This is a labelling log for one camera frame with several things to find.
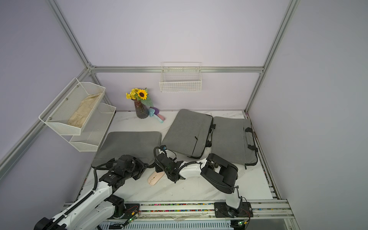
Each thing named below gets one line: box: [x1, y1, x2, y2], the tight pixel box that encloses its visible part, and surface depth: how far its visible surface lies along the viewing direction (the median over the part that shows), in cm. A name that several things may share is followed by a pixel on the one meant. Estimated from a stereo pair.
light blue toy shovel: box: [148, 108, 164, 124], surface depth 119 cm
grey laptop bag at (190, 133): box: [161, 108, 217, 160], surface depth 104 cm
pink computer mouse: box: [147, 171, 165, 186], surface depth 84 cm
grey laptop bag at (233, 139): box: [211, 116, 259, 166], surface depth 101 cm
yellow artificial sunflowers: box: [125, 87, 154, 107], surface depth 100 cm
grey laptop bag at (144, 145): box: [91, 131, 162, 168], surface depth 97 cm
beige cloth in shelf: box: [67, 92, 103, 128], surface depth 81 cm
